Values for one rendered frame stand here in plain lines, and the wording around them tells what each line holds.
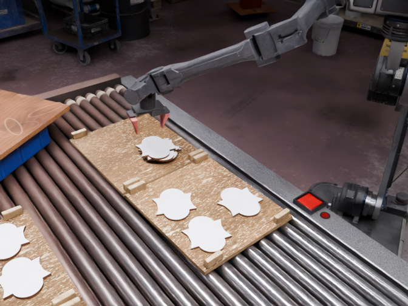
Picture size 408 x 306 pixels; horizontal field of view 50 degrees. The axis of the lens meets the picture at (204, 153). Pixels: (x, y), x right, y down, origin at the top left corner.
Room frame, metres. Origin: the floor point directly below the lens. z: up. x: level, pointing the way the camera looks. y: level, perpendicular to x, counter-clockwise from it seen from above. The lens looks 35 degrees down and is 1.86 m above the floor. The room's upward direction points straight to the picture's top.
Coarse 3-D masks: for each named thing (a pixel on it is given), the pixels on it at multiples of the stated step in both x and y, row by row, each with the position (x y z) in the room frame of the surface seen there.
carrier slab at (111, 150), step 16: (112, 128) 1.51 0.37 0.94; (128, 128) 1.51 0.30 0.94; (144, 128) 1.51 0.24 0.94; (160, 128) 1.51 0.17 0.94; (80, 144) 1.39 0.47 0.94; (96, 144) 1.39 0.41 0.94; (112, 144) 1.39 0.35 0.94; (128, 144) 1.39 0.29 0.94; (176, 144) 1.39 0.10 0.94; (96, 160) 1.29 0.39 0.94; (112, 160) 1.29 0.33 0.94; (128, 160) 1.29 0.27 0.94; (144, 160) 1.29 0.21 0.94; (176, 160) 1.29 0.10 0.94; (112, 176) 1.20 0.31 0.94; (128, 176) 1.20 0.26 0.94; (144, 176) 1.20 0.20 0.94; (160, 176) 1.20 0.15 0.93
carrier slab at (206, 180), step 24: (192, 168) 1.24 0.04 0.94; (216, 168) 1.24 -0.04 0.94; (144, 192) 1.11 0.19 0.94; (192, 192) 1.11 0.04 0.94; (216, 192) 1.11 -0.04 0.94; (144, 216) 1.01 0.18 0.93; (192, 216) 1.00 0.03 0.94; (216, 216) 1.00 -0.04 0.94; (240, 216) 1.00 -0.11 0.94; (264, 216) 1.00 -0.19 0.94; (240, 240) 0.90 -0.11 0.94; (216, 264) 0.81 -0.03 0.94
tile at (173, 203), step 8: (168, 192) 1.10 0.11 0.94; (176, 192) 1.10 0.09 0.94; (152, 200) 1.07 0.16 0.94; (160, 200) 1.06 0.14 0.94; (168, 200) 1.06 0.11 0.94; (176, 200) 1.06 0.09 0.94; (184, 200) 1.06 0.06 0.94; (160, 208) 1.02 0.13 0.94; (168, 208) 1.02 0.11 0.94; (176, 208) 1.02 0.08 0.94; (184, 208) 1.02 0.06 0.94; (192, 208) 1.03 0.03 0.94; (168, 216) 0.99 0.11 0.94; (176, 216) 0.99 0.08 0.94; (184, 216) 0.99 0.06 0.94
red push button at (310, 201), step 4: (304, 196) 1.10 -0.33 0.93; (308, 196) 1.10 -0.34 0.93; (312, 196) 1.10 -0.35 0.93; (300, 200) 1.08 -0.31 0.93; (304, 200) 1.08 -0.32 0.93; (308, 200) 1.08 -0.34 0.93; (312, 200) 1.08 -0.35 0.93; (316, 200) 1.08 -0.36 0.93; (320, 200) 1.08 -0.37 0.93; (304, 204) 1.06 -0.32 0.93; (308, 204) 1.06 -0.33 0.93; (312, 204) 1.06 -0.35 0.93; (316, 204) 1.06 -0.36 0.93; (320, 204) 1.07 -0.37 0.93; (312, 208) 1.04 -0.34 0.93
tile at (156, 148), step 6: (144, 138) 1.38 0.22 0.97; (150, 138) 1.38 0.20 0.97; (156, 138) 1.38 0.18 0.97; (168, 138) 1.39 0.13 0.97; (138, 144) 1.34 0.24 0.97; (144, 144) 1.34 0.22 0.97; (150, 144) 1.34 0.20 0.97; (156, 144) 1.34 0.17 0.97; (162, 144) 1.34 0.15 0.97; (168, 144) 1.34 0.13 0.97; (144, 150) 1.31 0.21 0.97; (150, 150) 1.31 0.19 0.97; (156, 150) 1.31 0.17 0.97; (162, 150) 1.31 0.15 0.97; (168, 150) 1.31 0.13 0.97; (144, 156) 1.27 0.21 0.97; (150, 156) 1.27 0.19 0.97; (156, 156) 1.27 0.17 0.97; (162, 156) 1.27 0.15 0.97
